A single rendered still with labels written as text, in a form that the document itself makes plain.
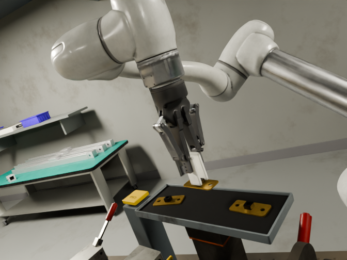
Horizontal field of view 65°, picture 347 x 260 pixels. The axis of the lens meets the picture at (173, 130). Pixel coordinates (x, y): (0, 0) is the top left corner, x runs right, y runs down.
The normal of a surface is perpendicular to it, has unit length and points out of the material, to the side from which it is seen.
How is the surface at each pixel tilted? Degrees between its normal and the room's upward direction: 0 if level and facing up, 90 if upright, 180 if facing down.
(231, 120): 90
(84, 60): 114
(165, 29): 95
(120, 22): 87
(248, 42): 59
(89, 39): 79
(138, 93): 90
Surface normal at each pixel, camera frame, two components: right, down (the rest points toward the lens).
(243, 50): -0.50, -0.09
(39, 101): -0.33, 0.34
